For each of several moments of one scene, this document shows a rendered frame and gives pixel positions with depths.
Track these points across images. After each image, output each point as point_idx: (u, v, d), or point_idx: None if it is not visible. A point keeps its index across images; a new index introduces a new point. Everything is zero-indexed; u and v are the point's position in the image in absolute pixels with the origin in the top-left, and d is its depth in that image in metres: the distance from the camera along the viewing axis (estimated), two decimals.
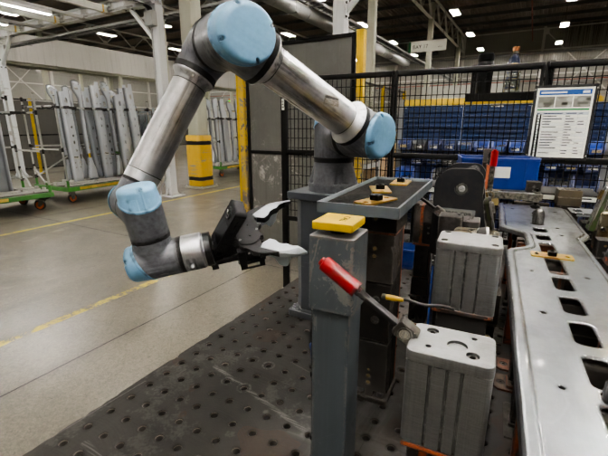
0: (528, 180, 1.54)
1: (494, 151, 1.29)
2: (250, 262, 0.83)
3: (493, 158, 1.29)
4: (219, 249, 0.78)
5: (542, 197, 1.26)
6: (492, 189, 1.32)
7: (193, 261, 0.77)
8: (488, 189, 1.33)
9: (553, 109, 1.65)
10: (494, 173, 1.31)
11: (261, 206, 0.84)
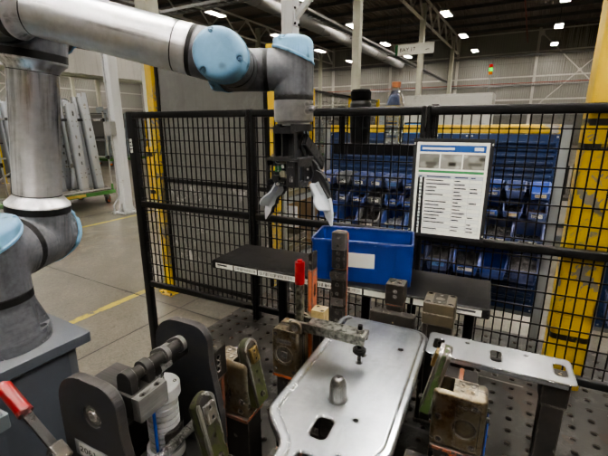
0: (393, 278, 1.08)
1: (296, 263, 0.83)
2: (295, 170, 0.72)
3: (297, 274, 0.83)
4: (308, 139, 0.76)
5: (365, 340, 0.80)
6: (301, 317, 0.86)
7: (311, 109, 0.73)
8: (296, 317, 0.87)
9: (438, 171, 1.19)
10: (301, 295, 0.85)
11: (272, 187, 0.83)
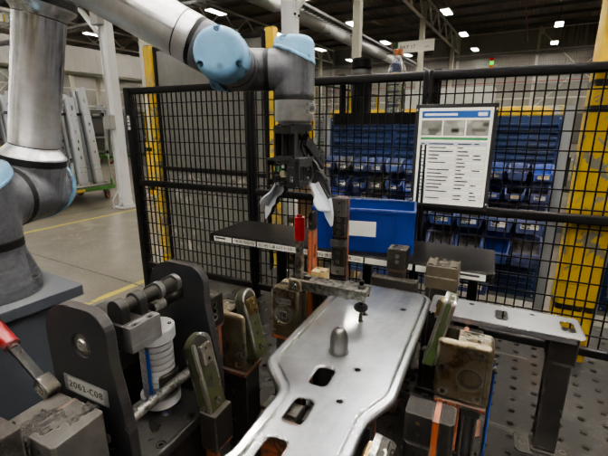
0: (394, 244, 1.06)
1: (296, 218, 0.80)
2: (295, 170, 0.72)
3: (296, 230, 0.81)
4: (309, 139, 0.76)
5: (366, 296, 0.77)
6: (301, 275, 0.84)
7: (312, 109, 0.73)
8: (295, 275, 0.84)
9: (441, 137, 1.16)
10: (300, 251, 0.82)
11: None
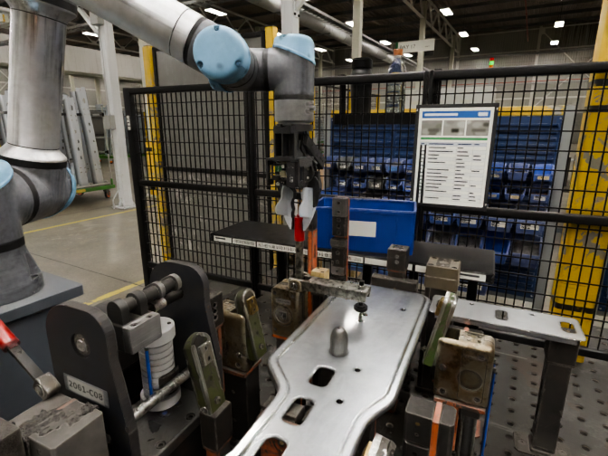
0: (394, 244, 1.06)
1: (296, 218, 0.80)
2: (295, 170, 0.72)
3: (296, 230, 0.81)
4: (308, 139, 0.76)
5: (366, 296, 0.77)
6: (301, 275, 0.84)
7: (312, 109, 0.73)
8: (295, 275, 0.84)
9: (441, 137, 1.16)
10: (300, 251, 0.82)
11: None
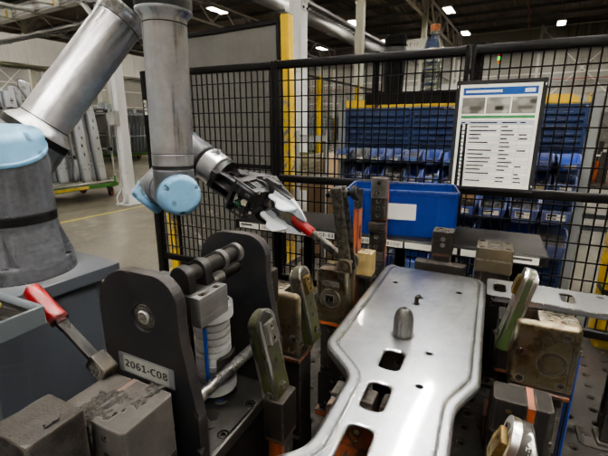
0: (438, 227, 1.00)
1: (291, 221, 0.81)
2: (243, 187, 0.77)
3: (300, 228, 0.80)
4: (241, 170, 0.84)
5: (336, 187, 0.75)
6: None
7: (222, 154, 0.85)
8: (339, 261, 0.79)
9: (483, 116, 1.10)
10: (321, 239, 0.79)
11: None
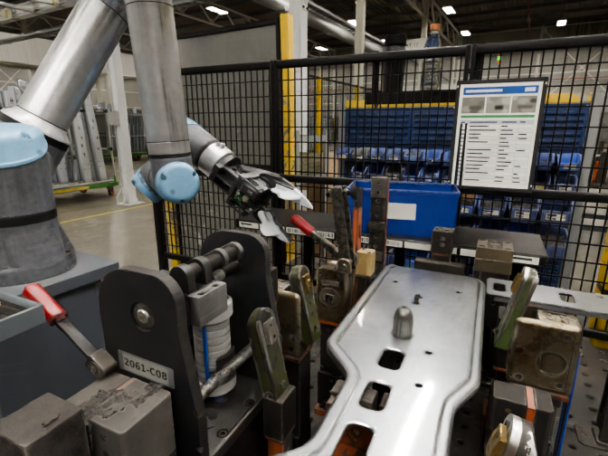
0: (438, 226, 1.00)
1: (291, 220, 0.81)
2: (246, 184, 0.77)
3: (300, 227, 0.80)
4: (243, 166, 0.84)
5: (336, 186, 0.75)
6: None
7: (225, 147, 0.84)
8: (338, 260, 0.79)
9: (483, 116, 1.10)
10: (321, 238, 0.79)
11: None
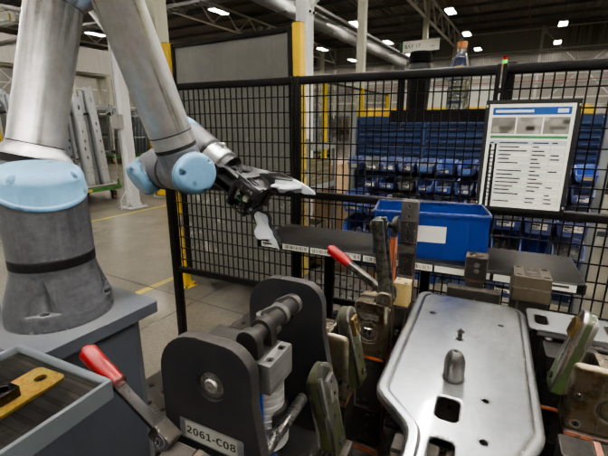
0: (470, 251, 0.98)
1: (327, 251, 0.79)
2: (246, 184, 0.77)
3: (337, 259, 0.78)
4: (244, 166, 0.84)
5: (376, 219, 0.73)
6: None
7: (225, 147, 0.84)
8: (377, 292, 0.77)
9: (513, 136, 1.08)
10: (359, 270, 0.77)
11: None
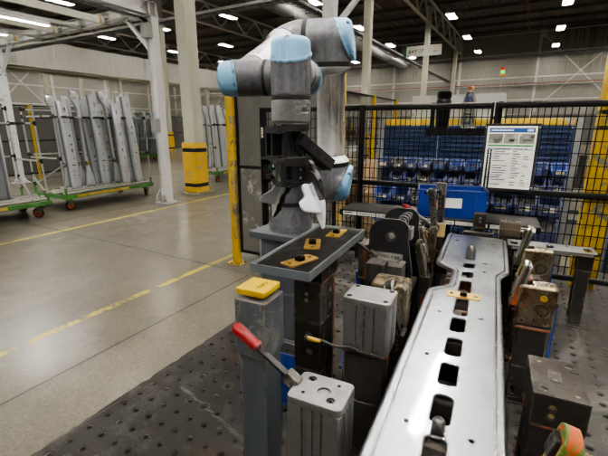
0: (477, 212, 1.71)
1: (403, 206, 1.52)
2: (282, 169, 0.72)
3: None
4: (306, 139, 0.75)
5: (431, 188, 1.46)
6: None
7: (307, 109, 0.73)
8: (430, 227, 1.50)
9: (501, 145, 1.81)
10: (420, 215, 1.50)
11: None
